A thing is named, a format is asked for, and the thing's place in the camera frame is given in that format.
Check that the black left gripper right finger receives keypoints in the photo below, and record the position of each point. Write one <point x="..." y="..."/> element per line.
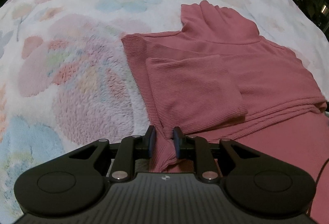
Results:
<point x="198" y="151"/>

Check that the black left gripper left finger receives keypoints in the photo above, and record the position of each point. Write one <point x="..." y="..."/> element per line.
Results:
<point x="128" y="151"/>

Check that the pink ribbed turtleneck top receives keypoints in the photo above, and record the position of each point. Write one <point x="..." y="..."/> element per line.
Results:
<point x="219" y="78"/>

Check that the floral fleece bed blanket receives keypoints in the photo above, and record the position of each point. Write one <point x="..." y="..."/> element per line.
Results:
<point x="66" y="82"/>

